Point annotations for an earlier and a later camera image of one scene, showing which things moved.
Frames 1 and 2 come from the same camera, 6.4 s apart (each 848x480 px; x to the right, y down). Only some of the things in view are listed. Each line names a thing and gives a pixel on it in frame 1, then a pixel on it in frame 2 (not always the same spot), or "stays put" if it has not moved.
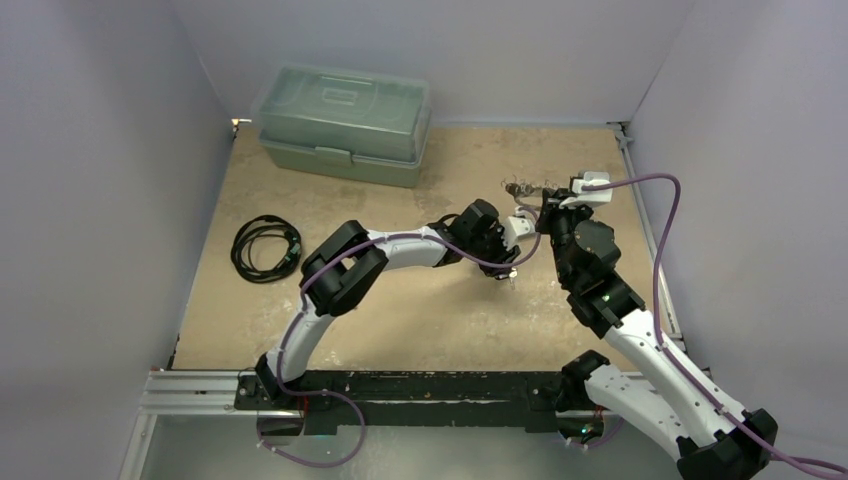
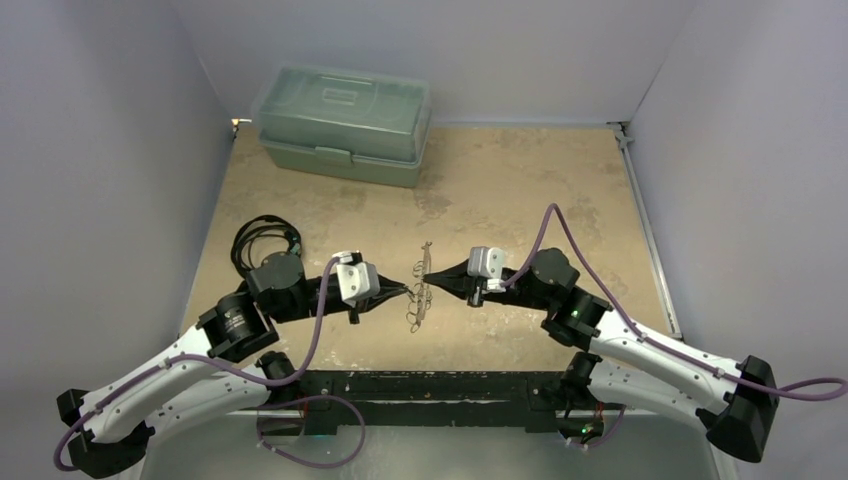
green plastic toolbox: (344, 125) stays put
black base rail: (414, 401) stays put
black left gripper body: (491, 247) to (314, 286)
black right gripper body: (549, 203) to (475, 289)
